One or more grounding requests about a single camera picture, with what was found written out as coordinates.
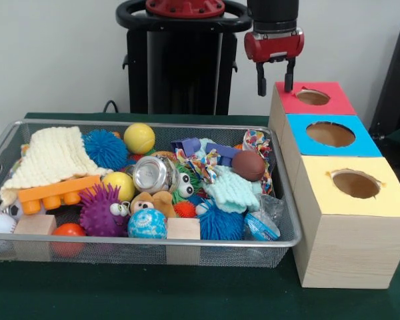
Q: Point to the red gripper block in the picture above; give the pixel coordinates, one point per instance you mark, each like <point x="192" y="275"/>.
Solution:
<point x="273" y="46"/>

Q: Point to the crushed clear plastic bottle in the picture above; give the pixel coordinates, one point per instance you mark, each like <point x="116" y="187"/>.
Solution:
<point x="260" y="226"/>

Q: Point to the wooden box with three holes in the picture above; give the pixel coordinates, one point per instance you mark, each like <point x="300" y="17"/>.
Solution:
<point x="346" y="250"/>

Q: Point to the shallow silver mesh bin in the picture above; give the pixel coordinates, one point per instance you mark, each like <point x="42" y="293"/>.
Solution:
<point x="220" y="256"/>

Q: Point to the brown toy football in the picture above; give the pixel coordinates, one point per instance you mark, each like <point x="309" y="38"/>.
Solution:
<point x="248" y="166"/>

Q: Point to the black upright panel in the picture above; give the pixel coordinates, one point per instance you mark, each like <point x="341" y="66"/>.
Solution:
<point x="396" y="83"/>

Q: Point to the yellow tennis style ball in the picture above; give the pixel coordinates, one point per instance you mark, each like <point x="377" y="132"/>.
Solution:
<point x="139" y="138"/>

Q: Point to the blue spiky rubber ball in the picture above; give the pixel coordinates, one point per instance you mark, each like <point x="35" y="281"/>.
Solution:
<point x="105" y="150"/>

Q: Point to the smooth yellow ball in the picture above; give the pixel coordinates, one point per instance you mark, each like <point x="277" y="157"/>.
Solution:
<point x="120" y="186"/>

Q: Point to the blue white patterned ball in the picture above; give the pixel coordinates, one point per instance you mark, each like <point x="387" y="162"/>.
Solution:
<point x="146" y="224"/>

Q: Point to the purple spiky ball with eyes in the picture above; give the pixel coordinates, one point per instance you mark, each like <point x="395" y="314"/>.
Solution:
<point x="100" y="213"/>

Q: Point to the cream knitted cloth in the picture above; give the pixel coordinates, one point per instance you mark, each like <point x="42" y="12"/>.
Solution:
<point x="53" y="156"/>

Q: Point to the dark green table cloth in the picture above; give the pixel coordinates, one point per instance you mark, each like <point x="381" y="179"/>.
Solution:
<point x="153" y="293"/>

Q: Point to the orange toy building brick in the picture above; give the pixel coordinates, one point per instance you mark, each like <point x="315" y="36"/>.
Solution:
<point x="53" y="191"/>

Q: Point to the red orange ball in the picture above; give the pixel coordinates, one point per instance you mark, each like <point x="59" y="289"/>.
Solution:
<point x="68" y="230"/>

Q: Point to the white baseball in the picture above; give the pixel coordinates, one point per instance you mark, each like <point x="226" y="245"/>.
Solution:
<point x="0" y="223"/>

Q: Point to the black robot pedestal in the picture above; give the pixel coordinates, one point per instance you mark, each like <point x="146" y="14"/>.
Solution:
<point x="183" y="66"/>

